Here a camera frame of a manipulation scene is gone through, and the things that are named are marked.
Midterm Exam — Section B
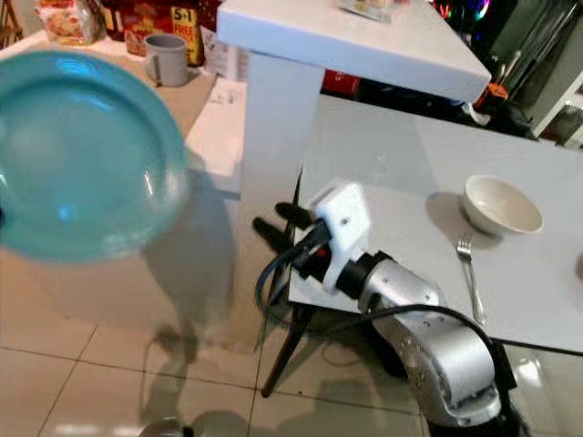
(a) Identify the silver metal fork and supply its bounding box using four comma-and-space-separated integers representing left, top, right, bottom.
455, 231, 489, 326

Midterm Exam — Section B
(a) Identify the wooden rack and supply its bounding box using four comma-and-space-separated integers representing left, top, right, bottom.
0, 0, 25, 48

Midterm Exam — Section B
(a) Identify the white wire shelf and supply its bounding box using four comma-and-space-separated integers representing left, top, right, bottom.
532, 71, 583, 148

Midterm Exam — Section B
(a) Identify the black computer with coloured lights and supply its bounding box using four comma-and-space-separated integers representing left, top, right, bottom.
412, 0, 547, 83

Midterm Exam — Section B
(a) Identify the grey robot foot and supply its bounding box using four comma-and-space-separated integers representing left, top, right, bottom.
139, 416, 194, 437

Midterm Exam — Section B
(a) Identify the white low counter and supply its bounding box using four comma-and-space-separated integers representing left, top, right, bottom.
0, 33, 258, 351

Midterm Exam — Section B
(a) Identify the white printed food bag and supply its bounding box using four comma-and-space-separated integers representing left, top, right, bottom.
200, 0, 243, 81

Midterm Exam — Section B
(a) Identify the tall white desk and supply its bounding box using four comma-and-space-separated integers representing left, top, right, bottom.
216, 0, 493, 354

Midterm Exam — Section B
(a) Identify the teal round plate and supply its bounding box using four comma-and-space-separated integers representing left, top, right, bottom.
0, 49, 193, 266

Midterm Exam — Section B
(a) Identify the small red box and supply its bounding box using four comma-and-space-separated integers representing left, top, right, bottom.
321, 70, 362, 97

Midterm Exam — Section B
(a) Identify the printed paper sheet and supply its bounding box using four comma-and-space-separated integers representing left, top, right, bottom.
336, 0, 394, 23

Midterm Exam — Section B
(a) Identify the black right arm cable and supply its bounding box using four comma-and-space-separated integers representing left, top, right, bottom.
254, 223, 491, 349

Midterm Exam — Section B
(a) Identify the white ceramic bowl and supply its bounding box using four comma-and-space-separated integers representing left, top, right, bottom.
462, 174, 546, 239

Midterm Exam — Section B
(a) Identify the grey mug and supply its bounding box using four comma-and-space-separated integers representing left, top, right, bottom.
142, 33, 191, 89

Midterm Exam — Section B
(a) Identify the red yellow food pack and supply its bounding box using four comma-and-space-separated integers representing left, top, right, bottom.
101, 0, 207, 68

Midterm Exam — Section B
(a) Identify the clear noodle packet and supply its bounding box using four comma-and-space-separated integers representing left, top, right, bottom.
36, 0, 103, 47

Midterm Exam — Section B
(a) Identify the black metal table frame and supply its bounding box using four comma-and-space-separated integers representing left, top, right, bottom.
261, 173, 318, 400

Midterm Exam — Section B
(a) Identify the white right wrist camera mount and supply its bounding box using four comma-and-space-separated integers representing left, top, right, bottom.
312, 178, 373, 294

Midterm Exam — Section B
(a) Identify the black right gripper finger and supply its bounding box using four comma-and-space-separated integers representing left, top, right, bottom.
252, 218, 307, 264
273, 201, 322, 231

